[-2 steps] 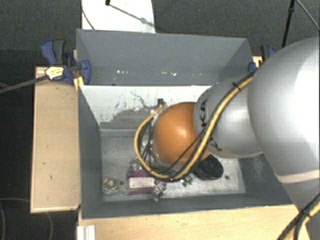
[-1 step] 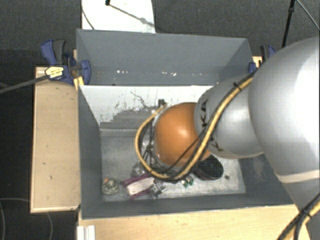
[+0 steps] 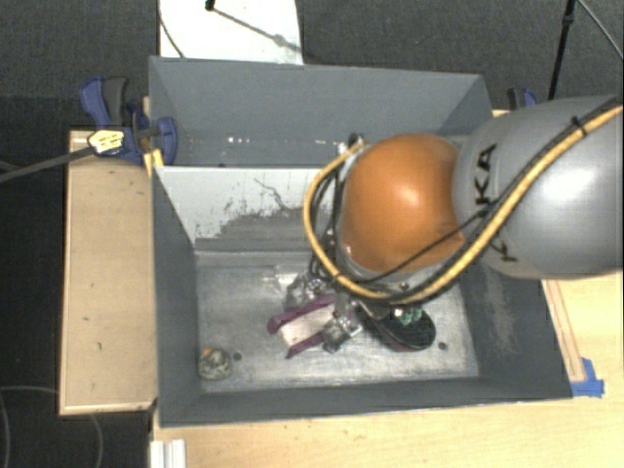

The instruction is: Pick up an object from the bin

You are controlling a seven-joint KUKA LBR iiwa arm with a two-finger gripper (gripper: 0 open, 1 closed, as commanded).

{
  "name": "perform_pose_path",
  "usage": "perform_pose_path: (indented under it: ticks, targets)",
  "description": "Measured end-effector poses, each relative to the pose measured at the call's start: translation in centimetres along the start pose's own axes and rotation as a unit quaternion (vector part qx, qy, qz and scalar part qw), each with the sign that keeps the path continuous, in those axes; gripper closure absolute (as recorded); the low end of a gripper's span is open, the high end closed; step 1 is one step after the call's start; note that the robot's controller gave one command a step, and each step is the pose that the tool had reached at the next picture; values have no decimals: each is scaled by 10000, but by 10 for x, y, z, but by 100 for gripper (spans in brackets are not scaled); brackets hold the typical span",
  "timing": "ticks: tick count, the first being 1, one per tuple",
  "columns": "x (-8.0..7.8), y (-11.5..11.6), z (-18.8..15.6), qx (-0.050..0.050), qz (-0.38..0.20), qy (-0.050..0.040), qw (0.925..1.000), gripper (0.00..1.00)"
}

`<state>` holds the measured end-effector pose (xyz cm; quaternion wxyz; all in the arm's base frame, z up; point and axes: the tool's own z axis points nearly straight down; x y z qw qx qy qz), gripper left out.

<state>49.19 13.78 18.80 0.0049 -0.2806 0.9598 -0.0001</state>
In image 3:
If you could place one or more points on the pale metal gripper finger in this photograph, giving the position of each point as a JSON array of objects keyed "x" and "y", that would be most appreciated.
[
  {"x": 301, "y": 293},
  {"x": 307, "y": 328}
]

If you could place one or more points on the grey mottled ball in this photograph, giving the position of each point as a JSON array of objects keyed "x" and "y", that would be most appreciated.
[{"x": 215, "y": 363}]

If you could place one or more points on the grey metal bin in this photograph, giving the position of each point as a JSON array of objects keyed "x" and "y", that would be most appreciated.
[{"x": 244, "y": 115}]

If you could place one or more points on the pale wood flat board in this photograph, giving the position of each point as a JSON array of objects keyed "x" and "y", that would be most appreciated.
[{"x": 107, "y": 271}]

